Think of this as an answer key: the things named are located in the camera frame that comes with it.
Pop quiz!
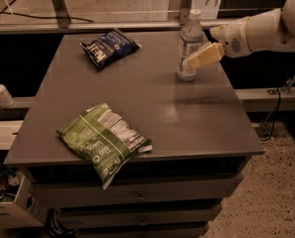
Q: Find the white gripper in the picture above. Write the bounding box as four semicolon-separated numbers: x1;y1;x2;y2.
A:
182;17;251;69

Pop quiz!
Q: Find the clear plastic water bottle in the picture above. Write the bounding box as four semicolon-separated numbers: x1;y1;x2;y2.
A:
177;9;205;81

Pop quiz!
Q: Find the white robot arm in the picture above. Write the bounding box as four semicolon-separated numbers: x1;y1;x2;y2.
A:
182;0;295;70

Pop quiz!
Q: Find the white pump dispenser bottle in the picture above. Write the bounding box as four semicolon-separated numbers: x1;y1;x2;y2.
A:
0;84;14;108

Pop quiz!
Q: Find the blue chip bag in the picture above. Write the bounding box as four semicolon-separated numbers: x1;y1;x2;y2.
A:
80;29;141;70

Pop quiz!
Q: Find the green chip bag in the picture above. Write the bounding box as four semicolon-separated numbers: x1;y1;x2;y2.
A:
57;103;153;189

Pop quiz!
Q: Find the cardboard box with items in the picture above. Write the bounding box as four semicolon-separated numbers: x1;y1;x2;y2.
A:
0;173;49;229

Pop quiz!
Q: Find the metal frame rail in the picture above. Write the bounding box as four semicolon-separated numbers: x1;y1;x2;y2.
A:
0;0;226;35

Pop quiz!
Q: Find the black cable on floor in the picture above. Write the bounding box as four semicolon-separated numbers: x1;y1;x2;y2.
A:
0;0;95;24

